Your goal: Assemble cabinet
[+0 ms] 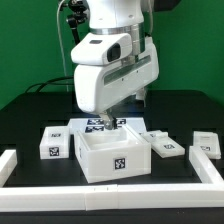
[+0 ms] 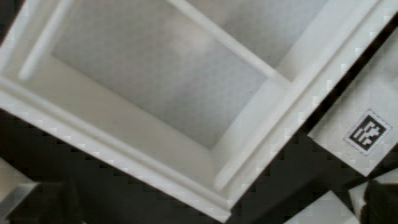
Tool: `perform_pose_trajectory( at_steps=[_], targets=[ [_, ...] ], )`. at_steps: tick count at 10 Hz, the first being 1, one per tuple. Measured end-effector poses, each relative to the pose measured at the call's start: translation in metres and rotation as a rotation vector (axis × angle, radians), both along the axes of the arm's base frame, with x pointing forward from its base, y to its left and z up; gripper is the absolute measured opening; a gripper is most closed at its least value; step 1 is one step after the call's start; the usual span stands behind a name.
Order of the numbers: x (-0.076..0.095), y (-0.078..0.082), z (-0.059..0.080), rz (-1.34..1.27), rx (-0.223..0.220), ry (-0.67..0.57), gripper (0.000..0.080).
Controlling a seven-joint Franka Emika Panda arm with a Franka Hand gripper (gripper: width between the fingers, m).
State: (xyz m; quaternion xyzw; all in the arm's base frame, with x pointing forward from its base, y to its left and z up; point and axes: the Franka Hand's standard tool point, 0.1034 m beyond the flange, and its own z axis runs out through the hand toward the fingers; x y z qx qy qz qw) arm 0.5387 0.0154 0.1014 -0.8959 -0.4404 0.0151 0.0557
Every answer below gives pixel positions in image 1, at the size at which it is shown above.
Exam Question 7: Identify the black cables on table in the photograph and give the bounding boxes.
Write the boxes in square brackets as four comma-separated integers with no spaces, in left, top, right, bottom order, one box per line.
[25,75,76,94]

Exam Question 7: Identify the white block with marker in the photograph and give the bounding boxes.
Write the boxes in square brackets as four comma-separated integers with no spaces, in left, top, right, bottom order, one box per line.
[39,126,70,159]

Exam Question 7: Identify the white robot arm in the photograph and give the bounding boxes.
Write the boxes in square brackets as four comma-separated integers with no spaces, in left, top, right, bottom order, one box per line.
[71,0,159,130]

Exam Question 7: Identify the white U-shaped border frame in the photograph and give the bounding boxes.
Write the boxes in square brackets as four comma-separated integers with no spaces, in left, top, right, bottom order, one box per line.
[0,147,224,212]

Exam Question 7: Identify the grey hanging cable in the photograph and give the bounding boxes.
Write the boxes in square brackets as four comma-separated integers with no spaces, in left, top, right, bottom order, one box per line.
[55,1,70,93]

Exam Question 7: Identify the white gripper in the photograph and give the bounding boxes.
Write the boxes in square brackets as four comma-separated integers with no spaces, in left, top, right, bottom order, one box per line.
[74,37,159,130]

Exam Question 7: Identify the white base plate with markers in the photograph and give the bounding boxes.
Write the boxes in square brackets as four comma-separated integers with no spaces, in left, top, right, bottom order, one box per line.
[68,117,146,133]

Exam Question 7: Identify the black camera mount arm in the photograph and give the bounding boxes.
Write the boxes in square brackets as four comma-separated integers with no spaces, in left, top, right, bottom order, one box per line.
[58,0,87,44]

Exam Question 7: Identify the white cabinet body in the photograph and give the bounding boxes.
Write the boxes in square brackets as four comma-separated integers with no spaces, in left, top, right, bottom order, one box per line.
[74,125,151,183]

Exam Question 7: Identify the white door panel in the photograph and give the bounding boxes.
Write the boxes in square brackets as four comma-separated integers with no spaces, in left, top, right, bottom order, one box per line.
[152,140,185,158]
[141,130,168,143]

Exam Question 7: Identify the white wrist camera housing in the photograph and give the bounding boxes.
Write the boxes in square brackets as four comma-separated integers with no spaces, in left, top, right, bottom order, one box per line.
[71,33,132,66]

